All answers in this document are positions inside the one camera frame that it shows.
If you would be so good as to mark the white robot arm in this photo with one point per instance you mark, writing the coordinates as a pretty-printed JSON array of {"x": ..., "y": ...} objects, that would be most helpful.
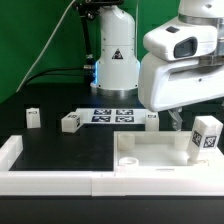
[{"x": 118, "y": 69}]

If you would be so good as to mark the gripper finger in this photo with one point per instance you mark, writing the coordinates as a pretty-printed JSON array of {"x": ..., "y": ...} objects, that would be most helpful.
[{"x": 176, "y": 120}]

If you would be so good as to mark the white U-shaped fence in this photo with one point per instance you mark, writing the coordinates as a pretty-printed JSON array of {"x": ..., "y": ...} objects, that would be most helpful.
[{"x": 193, "y": 182}]

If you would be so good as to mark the white square tabletop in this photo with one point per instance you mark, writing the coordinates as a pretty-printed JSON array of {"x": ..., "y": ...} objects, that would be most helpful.
[{"x": 141, "y": 152}]

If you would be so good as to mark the black camera stand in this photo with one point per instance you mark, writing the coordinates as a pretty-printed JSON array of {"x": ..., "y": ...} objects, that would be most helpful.
[{"x": 88, "y": 10}]

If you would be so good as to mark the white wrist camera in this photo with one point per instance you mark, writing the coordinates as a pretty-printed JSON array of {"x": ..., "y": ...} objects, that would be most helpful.
[{"x": 175, "y": 42}]

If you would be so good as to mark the white marker base plate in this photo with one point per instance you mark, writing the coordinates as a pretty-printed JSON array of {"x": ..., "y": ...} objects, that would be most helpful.
[{"x": 112, "y": 116}]

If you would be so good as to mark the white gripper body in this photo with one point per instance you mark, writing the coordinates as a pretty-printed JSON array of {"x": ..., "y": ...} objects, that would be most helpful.
[{"x": 166, "y": 85}]

